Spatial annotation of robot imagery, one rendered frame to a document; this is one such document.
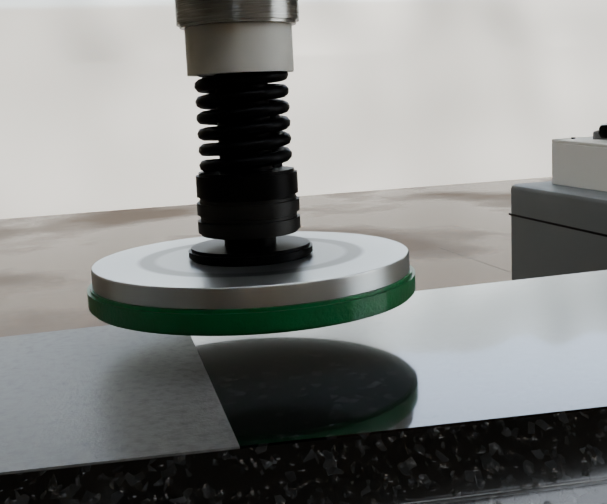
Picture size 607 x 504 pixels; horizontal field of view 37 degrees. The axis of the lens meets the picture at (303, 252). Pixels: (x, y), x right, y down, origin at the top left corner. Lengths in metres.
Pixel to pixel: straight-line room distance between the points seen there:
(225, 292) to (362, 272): 0.08
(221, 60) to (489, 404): 0.26
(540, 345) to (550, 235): 1.12
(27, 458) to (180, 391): 0.11
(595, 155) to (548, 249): 0.19
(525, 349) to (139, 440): 0.25
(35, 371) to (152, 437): 0.15
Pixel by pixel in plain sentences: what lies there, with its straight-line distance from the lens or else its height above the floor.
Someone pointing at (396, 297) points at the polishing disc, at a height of 0.86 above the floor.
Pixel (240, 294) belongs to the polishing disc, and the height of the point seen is 0.88.
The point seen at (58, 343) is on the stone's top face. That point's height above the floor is 0.82.
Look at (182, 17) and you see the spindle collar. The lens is 0.59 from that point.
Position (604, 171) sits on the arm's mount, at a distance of 1.65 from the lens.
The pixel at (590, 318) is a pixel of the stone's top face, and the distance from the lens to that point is 0.66.
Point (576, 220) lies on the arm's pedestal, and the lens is 1.62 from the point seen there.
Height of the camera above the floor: 0.98
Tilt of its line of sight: 10 degrees down
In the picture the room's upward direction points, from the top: 3 degrees counter-clockwise
